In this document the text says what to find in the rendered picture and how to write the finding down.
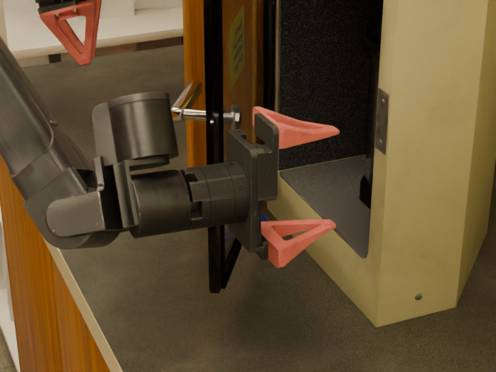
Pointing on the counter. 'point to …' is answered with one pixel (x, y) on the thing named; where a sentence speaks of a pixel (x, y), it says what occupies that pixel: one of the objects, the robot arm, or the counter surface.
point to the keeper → (381, 121)
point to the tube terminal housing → (421, 163)
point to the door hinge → (271, 54)
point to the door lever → (194, 87)
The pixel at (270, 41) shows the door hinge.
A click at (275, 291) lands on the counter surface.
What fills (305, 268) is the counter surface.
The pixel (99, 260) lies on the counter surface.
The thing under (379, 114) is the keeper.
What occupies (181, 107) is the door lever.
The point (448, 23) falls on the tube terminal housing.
